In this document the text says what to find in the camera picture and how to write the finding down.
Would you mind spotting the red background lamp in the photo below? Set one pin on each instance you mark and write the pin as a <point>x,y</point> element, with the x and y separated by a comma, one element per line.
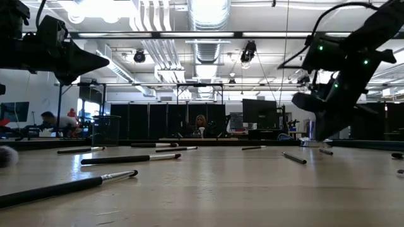
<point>72,113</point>

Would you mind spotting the black partition panels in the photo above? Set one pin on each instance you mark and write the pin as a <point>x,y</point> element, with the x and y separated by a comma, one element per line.
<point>139,119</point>
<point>394,119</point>

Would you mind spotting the black metal workstation frame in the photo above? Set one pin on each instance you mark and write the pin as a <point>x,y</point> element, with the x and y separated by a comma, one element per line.
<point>199,84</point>

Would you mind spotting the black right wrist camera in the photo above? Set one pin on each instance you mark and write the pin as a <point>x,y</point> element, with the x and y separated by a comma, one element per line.
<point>325,56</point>

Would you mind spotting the short dark grey makeup pencil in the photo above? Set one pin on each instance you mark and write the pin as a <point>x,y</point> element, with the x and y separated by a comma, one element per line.
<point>326,151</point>

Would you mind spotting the black mesh brush cup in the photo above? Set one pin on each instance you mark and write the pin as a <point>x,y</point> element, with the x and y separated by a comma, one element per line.
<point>105,132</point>

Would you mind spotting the long black silver-ferrule makeup brush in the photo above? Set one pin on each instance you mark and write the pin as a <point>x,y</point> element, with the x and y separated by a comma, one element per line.
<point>63,187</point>

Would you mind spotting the black table edge rail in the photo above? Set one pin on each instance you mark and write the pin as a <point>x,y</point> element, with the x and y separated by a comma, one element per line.
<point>221,142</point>

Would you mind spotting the small dark-tipped makeup tool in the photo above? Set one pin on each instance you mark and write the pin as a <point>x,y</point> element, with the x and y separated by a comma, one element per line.
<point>401,171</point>

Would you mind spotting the black overhead rig crossbar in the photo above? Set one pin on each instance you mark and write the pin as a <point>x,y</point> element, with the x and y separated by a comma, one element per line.
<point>195,34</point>

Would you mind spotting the thick black white-tipped makeup brush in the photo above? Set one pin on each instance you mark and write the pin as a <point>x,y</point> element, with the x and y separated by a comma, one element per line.
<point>148,145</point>

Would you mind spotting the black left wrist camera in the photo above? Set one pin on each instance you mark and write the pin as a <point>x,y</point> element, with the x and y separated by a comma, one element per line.
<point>52,31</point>

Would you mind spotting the blue grey background bag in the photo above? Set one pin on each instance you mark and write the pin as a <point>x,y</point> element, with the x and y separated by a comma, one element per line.
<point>285,137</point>

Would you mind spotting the dark wall-mounted screen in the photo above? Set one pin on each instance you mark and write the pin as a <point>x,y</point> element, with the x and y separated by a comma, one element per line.
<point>15,112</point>

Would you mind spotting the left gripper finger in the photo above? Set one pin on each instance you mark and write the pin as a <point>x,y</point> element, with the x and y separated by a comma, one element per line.
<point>82,63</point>

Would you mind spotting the black overhead rig camera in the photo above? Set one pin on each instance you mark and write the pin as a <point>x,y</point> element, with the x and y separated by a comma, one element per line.
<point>248,50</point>

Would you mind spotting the thin black makeup brush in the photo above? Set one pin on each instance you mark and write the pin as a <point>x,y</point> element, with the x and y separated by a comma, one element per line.
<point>173,149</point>

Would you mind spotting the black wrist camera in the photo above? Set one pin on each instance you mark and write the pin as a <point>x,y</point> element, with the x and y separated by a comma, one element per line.
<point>52,31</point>
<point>325,56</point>

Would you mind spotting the short thin black makeup pencil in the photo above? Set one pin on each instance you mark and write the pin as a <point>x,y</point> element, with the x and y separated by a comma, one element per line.
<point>252,147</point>

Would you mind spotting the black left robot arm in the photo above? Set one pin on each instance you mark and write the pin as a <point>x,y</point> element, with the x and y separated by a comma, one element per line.
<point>12,15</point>

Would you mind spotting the black desk monitor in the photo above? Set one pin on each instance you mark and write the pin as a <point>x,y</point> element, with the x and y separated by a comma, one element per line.
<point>259,113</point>

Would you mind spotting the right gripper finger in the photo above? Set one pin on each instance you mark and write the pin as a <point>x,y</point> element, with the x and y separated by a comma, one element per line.
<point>331,119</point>

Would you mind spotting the person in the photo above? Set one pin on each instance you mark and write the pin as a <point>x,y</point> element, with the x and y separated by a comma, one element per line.
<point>63,121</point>
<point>201,121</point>

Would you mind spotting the large fluffy grey powder brush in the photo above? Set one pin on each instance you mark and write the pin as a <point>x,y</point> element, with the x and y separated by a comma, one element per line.
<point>8,156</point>

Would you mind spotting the black makeup brush pale ferrule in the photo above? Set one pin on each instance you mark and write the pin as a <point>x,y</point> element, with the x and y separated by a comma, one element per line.
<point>75,150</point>

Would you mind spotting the silver ceiling air duct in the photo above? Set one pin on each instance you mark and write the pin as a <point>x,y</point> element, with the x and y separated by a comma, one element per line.
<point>208,19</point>

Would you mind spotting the black round ceiling camera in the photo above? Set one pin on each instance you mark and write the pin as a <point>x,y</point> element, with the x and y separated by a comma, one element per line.
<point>139,56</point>

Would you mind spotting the black makeup brush silver ferrule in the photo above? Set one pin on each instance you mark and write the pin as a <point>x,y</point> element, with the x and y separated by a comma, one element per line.
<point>120,159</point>

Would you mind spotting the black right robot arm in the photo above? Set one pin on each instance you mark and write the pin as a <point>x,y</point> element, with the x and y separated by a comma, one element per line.
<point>378,22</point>

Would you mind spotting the black round-tipped makeup tool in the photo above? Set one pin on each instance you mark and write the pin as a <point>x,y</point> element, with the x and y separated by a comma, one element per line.
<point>397,155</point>

